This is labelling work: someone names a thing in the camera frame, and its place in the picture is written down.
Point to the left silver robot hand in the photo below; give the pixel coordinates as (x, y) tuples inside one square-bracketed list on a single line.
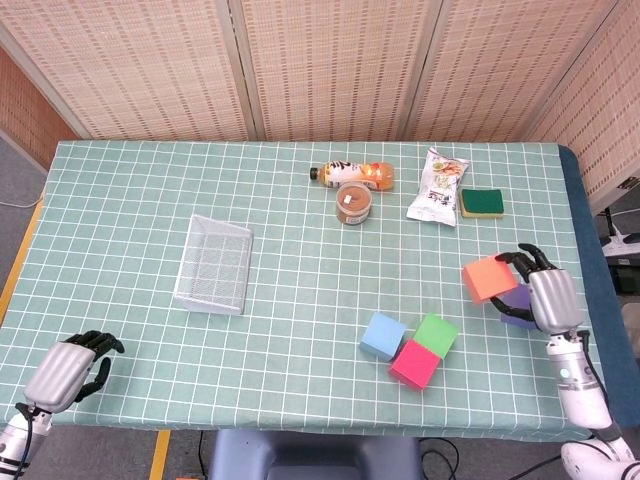
[(60, 372)]

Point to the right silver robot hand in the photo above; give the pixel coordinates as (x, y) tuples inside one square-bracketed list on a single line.
[(555, 300)]

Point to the purple foam cube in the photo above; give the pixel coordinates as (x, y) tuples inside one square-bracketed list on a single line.
[(517, 302)]

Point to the orange foam cube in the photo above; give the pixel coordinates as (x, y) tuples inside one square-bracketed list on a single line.
[(490, 280)]

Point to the green foam cube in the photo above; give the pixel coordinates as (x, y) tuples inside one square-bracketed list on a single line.
[(436, 334)]

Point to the red foam cube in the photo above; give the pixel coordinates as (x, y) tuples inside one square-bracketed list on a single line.
[(415, 365)]

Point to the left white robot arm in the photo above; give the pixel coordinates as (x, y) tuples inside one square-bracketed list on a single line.
[(20, 440)]

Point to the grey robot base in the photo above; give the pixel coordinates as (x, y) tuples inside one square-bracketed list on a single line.
[(315, 455)]

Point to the dark blue table pad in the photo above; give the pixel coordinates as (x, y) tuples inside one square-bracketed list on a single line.
[(595, 280)]

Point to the green and yellow sponge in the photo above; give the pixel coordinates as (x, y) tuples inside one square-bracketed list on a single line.
[(481, 201)]

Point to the white snack bag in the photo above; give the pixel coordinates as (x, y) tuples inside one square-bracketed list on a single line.
[(437, 192)]

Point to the blue foam cube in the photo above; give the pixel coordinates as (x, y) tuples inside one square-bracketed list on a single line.
[(382, 337)]

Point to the clear jar with orange contents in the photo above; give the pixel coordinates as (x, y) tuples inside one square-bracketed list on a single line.
[(354, 205)]

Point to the orange juice bottle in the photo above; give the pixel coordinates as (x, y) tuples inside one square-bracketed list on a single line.
[(345, 172)]

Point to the green checked tablecloth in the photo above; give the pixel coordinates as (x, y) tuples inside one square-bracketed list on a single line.
[(300, 300)]

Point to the bamboo folding screen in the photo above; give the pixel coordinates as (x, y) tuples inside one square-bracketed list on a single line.
[(325, 65)]

